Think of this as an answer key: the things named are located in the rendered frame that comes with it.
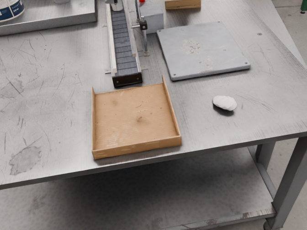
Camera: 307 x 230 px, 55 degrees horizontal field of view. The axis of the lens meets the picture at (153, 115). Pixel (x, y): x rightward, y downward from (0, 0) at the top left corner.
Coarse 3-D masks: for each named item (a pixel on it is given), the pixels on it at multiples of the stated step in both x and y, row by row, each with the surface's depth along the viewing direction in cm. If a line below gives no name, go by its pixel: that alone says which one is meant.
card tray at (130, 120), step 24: (96, 96) 106; (120, 96) 105; (144, 96) 104; (168, 96) 98; (96, 120) 97; (120, 120) 96; (144, 120) 95; (168, 120) 94; (96, 144) 90; (120, 144) 89; (144, 144) 85; (168, 144) 86
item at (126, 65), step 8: (112, 16) 139; (120, 16) 139; (112, 24) 134; (120, 24) 133; (120, 32) 128; (120, 40) 123; (128, 40) 123; (120, 48) 119; (128, 48) 118; (120, 56) 115; (128, 56) 114; (120, 64) 111; (128, 64) 110; (136, 64) 110; (120, 72) 107; (128, 72) 107; (136, 72) 106
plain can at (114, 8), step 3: (117, 0) 139; (120, 0) 140; (117, 3) 140; (120, 3) 140; (114, 6) 141; (117, 6) 141; (120, 6) 141; (114, 9) 142; (117, 9) 141; (120, 9) 142
